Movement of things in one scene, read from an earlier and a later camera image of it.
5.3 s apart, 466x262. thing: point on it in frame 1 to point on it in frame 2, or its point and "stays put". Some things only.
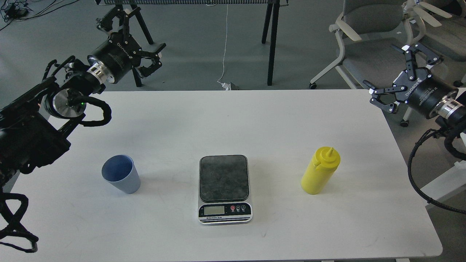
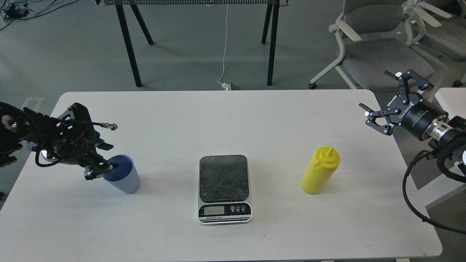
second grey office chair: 441,24 stays put
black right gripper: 424,92 to 419,116
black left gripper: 116,55 to 74,139
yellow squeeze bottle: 323,165 stays put
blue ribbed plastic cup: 120,170 stays put
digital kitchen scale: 223,190 stays put
